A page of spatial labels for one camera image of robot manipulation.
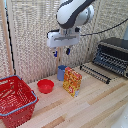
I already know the blue cup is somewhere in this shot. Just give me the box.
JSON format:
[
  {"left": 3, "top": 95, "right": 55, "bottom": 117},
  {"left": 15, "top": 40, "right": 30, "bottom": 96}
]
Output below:
[{"left": 56, "top": 64, "right": 69, "bottom": 82}]

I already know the yellow red patterned box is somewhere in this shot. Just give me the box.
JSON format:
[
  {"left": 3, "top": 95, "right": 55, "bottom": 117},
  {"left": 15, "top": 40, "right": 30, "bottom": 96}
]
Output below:
[{"left": 62, "top": 66, "right": 83, "bottom": 98}]

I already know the red plastic shopping basket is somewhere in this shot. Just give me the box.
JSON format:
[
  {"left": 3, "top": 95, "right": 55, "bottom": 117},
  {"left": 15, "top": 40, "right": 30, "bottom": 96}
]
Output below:
[{"left": 0, "top": 74, "right": 39, "bottom": 128}]

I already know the black dish rack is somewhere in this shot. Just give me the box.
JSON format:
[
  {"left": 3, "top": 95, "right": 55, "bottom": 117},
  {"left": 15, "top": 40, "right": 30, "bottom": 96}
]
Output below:
[{"left": 79, "top": 63, "right": 112, "bottom": 85}]

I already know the black toaster oven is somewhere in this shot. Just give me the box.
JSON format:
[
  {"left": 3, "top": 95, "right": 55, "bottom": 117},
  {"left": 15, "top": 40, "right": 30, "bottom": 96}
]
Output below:
[{"left": 92, "top": 37, "right": 128, "bottom": 80}]

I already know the black cable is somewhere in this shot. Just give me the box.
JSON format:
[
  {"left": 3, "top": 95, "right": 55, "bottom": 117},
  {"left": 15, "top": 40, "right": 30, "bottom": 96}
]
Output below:
[{"left": 79, "top": 18, "right": 128, "bottom": 37}]

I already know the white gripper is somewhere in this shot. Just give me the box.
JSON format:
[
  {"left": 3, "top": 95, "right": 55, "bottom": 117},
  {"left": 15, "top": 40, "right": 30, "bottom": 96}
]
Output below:
[{"left": 46, "top": 27, "right": 81, "bottom": 58}]

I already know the red bowl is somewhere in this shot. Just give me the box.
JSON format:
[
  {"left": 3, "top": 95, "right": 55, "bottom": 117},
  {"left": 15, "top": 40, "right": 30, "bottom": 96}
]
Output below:
[{"left": 36, "top": 79, "right": 55, "bottom": 95}]

